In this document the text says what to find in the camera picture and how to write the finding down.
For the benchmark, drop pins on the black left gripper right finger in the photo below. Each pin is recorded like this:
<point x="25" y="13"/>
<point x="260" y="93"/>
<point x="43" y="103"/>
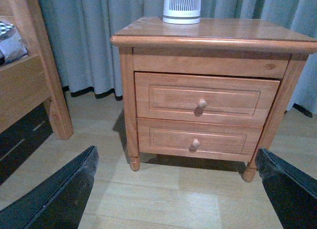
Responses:
<point x="292" y="193"/>

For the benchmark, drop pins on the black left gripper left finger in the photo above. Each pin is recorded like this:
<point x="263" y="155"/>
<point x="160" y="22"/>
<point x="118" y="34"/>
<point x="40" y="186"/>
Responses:
<point x="59" y="201"/>

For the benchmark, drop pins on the wooden drawer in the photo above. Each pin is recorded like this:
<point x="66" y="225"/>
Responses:
<point x="204" y="99"/>
<point x="200" y="140"/>

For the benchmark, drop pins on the wooden nightstand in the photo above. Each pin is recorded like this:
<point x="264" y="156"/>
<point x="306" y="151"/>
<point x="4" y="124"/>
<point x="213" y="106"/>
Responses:
<point x="237" y="48"/>

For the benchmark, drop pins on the checkered mattress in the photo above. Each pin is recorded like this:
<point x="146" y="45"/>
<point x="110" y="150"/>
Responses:
<point x="12" y="46"/>

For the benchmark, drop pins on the grey curtain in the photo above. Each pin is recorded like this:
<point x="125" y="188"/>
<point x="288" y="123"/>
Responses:
<point x="80" y="30"/>

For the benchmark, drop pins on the white slatted air purifier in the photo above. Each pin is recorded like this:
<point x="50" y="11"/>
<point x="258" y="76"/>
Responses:
<point x="181" y="11"/>

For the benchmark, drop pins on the wooden bed frame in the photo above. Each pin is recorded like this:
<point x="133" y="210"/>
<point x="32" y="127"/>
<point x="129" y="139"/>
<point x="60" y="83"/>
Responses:
<point x="32" y="79"/>

